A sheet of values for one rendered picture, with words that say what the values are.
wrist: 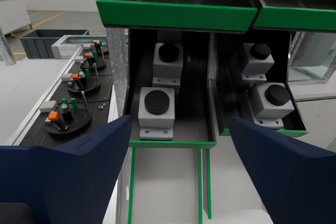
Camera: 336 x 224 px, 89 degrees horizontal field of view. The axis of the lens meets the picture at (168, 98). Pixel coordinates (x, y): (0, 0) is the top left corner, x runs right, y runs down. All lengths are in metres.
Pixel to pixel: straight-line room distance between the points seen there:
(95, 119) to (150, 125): 0.46
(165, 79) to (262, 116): 0.15
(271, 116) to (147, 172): 0.25
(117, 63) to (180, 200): 0.29
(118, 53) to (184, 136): 0.16
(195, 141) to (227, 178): 0.21
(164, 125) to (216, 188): 0.25
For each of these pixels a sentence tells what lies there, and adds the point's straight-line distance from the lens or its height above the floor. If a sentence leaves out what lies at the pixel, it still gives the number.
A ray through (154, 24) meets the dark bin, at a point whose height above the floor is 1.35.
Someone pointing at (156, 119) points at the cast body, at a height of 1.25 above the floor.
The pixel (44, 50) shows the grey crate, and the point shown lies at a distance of 2.39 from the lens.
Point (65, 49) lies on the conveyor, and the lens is 1.57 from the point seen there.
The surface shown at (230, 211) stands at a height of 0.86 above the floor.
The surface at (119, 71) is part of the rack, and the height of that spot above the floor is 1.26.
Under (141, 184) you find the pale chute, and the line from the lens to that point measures 0.39.
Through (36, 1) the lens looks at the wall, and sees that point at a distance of 11.66.
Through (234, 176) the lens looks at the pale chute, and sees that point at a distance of 0.44.
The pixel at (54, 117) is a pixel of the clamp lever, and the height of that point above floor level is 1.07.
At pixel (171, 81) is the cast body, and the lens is 0.27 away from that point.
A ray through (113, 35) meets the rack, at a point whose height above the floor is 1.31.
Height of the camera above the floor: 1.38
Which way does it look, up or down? 33 degrees down
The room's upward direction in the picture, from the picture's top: 3 degrees clockwise
